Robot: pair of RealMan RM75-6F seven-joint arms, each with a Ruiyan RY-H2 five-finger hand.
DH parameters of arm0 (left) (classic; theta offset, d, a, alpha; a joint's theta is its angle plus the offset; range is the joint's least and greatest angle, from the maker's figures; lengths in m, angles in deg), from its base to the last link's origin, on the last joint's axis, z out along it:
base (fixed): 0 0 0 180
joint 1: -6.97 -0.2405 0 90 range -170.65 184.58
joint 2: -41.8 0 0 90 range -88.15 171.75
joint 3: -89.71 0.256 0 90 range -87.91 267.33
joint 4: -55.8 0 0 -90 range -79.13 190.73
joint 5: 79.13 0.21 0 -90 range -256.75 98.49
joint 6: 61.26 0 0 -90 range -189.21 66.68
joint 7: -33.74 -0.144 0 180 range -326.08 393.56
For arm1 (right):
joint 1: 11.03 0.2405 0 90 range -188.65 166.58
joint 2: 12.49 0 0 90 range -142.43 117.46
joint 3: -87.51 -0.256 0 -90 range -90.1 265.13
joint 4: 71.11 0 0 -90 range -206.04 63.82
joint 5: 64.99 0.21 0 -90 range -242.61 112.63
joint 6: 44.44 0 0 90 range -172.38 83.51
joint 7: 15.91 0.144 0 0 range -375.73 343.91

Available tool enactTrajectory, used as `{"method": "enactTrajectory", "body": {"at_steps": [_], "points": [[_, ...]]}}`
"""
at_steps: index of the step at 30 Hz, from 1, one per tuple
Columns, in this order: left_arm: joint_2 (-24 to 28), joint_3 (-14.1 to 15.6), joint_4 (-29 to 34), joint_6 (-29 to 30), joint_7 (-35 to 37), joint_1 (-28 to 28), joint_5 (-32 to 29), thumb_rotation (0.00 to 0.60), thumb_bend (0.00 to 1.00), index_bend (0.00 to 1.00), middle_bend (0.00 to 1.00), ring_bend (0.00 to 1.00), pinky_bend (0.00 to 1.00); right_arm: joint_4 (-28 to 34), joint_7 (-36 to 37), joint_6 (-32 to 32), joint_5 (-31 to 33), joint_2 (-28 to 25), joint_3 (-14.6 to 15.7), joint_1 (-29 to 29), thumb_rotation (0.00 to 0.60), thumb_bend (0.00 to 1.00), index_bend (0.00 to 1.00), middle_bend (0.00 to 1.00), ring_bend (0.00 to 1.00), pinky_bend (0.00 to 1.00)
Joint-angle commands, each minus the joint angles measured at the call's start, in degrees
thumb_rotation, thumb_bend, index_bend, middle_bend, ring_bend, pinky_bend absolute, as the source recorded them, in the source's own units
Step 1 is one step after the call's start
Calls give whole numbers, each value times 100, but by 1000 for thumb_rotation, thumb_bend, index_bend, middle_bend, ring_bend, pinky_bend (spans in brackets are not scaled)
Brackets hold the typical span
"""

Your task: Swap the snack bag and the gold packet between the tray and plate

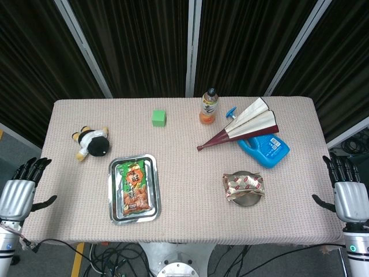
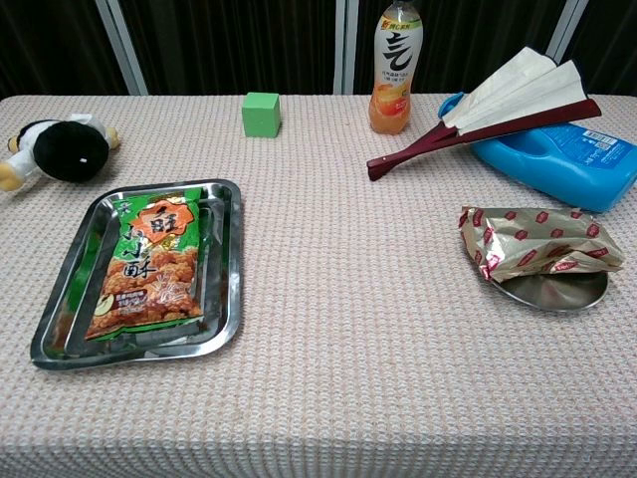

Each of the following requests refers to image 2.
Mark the green snack bag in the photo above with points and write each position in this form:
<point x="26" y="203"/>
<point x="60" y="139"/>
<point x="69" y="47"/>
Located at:
<point x="149" y="269"/>

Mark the silver snack bag red print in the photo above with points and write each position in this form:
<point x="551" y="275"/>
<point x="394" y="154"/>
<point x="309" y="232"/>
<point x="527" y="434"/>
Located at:
<point x="537" y="239"/>

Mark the rectangular steel tray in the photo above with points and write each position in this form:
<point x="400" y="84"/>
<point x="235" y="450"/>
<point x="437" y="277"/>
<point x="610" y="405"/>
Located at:
<point x="224" y="279"/>

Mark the beige woven tablecloth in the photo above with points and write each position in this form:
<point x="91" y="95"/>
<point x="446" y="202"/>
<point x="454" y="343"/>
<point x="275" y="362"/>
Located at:
<point x="348" y="348"/>

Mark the green foam cube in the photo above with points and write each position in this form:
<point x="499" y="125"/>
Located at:
<point x="261" y="115"/>

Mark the orange drink bottle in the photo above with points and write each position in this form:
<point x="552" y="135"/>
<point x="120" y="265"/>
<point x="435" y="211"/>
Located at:
<point x="395" y="65"/>

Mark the black pleated curtain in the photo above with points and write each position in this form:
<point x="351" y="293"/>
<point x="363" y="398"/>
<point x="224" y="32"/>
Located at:
<point x="224" y="40"/>

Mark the round steel plate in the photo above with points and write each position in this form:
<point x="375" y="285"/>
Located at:
<point x="557" y="294"/>

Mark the folding fan maroon ribs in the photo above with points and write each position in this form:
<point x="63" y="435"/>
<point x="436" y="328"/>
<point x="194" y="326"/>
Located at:
<point x="517" y="94"/>

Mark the blue detergent bottle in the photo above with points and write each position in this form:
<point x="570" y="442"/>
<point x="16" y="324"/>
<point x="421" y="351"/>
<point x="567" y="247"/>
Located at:
<point x="572" y="164"/>

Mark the black white plush toy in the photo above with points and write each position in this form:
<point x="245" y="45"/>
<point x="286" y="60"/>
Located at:
<point x="64" y="149"/>

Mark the grey metal frame post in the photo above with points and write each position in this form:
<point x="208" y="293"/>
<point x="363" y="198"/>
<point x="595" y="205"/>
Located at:
<point x="122" y="45"/>
<point x="346" y="45"/>
<point x="567" y="25"/>

